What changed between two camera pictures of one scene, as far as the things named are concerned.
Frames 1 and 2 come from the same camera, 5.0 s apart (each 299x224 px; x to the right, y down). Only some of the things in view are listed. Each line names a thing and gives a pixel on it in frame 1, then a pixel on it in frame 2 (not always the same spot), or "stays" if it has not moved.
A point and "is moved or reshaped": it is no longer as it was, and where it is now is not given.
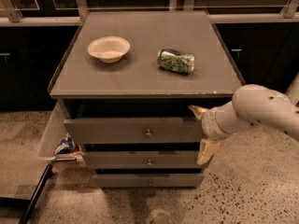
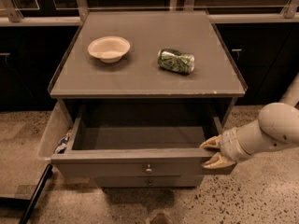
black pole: x=35 y=194 stays
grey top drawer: x=133 y=130 is moved or reshaped
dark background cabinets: x=263 y=53 stays
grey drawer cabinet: x=126 y=82 stays
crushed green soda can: x=174 y=61 stays
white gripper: x=209 y=125 -> x=231 y=145
